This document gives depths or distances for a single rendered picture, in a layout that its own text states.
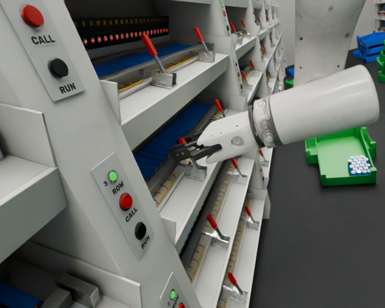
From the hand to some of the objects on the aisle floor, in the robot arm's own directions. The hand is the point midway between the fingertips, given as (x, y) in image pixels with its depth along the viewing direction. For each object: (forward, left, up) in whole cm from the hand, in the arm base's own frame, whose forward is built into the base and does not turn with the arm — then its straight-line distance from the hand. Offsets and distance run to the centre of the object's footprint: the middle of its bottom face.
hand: (183, 148), depth 50 cm
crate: (-32, -81, -49) cm, 100 cm away
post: (+12, -118, -53) cm, 130 cm away
